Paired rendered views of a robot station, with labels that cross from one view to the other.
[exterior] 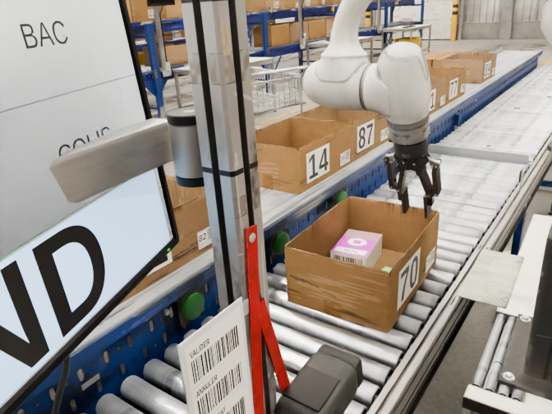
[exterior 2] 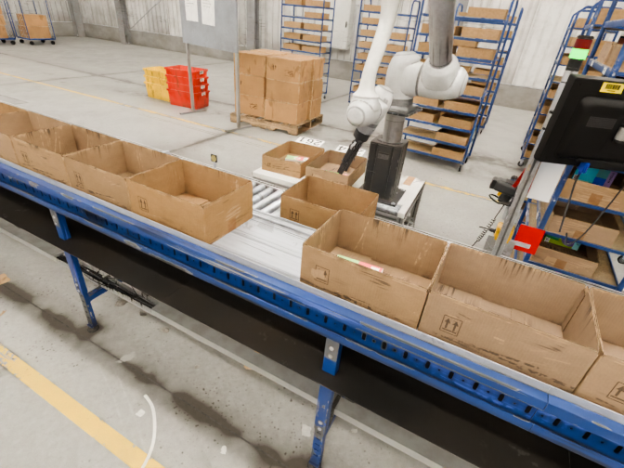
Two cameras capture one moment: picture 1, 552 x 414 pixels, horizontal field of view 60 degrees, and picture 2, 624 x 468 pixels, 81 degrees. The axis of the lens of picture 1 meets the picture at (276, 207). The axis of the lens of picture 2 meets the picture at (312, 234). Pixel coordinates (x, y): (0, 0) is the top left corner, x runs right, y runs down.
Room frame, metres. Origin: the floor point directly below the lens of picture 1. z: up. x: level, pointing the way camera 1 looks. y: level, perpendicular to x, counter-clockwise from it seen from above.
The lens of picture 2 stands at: (1.58, 1.31, 1.66)
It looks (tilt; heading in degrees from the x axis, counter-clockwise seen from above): 31 degrees down; 259
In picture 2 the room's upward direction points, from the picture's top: 5 degrees clockwise
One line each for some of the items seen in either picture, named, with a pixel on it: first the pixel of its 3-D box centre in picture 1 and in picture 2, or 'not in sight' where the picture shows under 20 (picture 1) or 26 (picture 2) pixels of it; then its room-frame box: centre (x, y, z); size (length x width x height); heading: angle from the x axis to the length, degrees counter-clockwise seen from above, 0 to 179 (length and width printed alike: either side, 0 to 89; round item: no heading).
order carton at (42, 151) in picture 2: not in sight; (71, 155); (2.43, -0.56, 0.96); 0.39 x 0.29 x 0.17; 143
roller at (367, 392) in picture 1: (282, 356); not in sight; (0.92, 0.01, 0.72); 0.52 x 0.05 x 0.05; 53
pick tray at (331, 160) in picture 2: not in sight; (337, 168); (1.02, -0.87, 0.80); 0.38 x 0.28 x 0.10; 57
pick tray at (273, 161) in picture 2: not in sight; (293, 158); (1.28, -1.05, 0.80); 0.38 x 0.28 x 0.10; 57
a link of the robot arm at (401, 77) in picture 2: not in sight; (404, 74); (0.79, -0.62, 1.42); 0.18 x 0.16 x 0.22; 141
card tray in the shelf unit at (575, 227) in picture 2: not in sight; (578, 215); (-0.25, -0.26, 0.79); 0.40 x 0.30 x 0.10; 54
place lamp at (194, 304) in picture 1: (194, 305); not in sight; (1.03, 0.22, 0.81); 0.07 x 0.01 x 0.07; 143
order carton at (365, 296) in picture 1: (365, 255); (329, 209); (1.19, -0.24, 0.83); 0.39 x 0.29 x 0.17; 145
